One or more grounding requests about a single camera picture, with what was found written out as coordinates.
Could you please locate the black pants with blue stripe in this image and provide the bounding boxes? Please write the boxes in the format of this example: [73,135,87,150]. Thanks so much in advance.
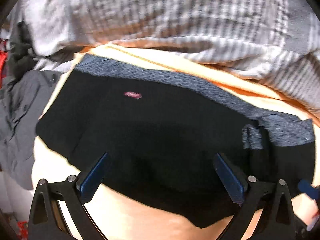
[36,55,316,228]

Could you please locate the peach bed sheet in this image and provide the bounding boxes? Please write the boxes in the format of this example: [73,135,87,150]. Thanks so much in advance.
[32,44,319,239]

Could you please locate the grey button shirt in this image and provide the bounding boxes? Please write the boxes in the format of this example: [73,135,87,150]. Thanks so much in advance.
[1,22,61,190]

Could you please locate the grey white striped duvet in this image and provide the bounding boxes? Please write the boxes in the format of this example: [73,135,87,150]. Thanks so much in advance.
[7,0,319,115]

